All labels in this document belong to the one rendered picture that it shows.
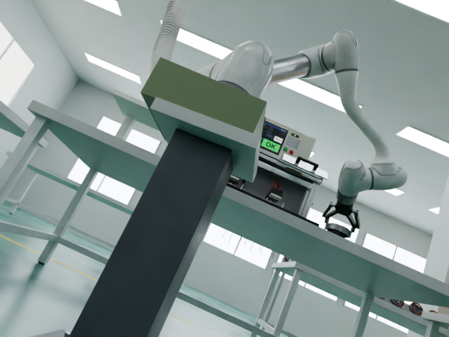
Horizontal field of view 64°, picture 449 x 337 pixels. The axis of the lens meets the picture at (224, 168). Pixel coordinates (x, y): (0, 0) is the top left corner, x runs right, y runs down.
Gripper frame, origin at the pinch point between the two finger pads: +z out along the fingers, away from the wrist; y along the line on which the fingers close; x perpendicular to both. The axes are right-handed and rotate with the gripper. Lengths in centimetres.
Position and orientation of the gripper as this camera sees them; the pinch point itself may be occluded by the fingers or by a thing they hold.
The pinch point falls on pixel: (338, 229)
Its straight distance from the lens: 191.0
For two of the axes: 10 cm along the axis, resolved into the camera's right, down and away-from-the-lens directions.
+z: 0.3, 7.9, 6.2
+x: 4.9, -5.5, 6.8
